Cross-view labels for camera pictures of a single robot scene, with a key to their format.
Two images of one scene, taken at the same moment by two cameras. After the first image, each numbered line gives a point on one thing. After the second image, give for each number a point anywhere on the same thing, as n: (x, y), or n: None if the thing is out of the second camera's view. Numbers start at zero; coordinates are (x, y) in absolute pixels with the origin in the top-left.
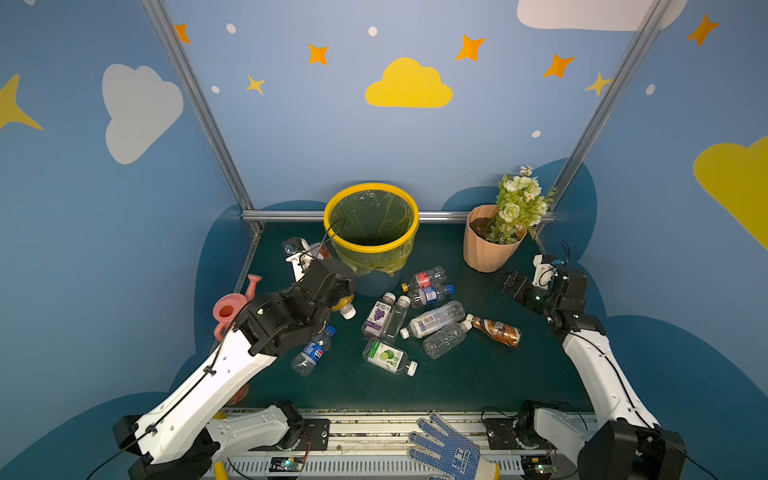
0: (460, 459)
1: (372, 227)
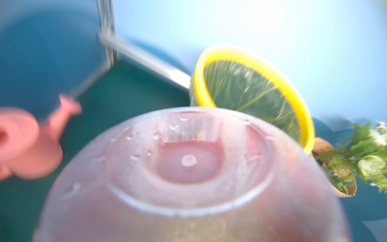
0: None
1: (235, 78)
